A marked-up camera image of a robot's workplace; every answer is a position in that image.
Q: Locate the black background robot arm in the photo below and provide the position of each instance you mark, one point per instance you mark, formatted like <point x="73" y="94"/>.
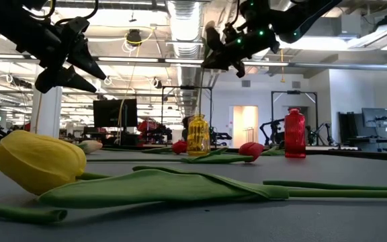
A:
<point x="274" y="126"/>

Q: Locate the yellow glass vase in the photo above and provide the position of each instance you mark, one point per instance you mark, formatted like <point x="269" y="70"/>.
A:
<point x="198" y="138"/>

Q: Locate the yellow artificial tulip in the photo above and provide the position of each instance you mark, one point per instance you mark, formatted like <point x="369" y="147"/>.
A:
<point x="35" y="161"/>

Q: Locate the black desk monitor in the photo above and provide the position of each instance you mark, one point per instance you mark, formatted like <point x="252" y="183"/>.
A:
<point x="375" y="117"/>

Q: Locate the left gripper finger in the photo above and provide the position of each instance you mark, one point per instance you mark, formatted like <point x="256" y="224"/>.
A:
<point x="59" y="80"/>
<point x="86" y="62"/>

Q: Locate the red glass vase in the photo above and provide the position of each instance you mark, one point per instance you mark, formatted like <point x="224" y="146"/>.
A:
<point x="295" y="134"/>

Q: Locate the red artificial tulip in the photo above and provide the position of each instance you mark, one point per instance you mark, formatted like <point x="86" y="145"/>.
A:
<point x="331" y="185"/>
<point x="252" y="150"/>
<point x="22" y="213"/>
<point x="179" y="148"/>

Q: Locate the white square pillar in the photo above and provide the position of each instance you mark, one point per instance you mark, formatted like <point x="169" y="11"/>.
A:
<point x="47" y="111"/>

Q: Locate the black hanging monitor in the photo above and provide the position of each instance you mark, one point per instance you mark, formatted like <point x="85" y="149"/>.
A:
<point x="113" y="112"/>

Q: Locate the grey table mat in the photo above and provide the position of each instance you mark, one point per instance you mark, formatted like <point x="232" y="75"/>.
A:
<point x="193" y="228"/>

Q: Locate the black ceiling camera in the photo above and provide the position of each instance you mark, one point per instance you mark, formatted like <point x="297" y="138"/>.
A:
<point x="133" y="37"/>

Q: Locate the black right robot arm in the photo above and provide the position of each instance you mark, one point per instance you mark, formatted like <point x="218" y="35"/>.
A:
<point x="301" y="17"/>

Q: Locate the black metal rig frame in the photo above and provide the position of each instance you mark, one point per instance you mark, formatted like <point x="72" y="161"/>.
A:
<point x="186" y="87"/>
<point x="294" y="91"/>

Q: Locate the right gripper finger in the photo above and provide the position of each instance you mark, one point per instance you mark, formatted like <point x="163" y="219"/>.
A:
<point x="218" y="62"/>
<point x="240" y="69"/>

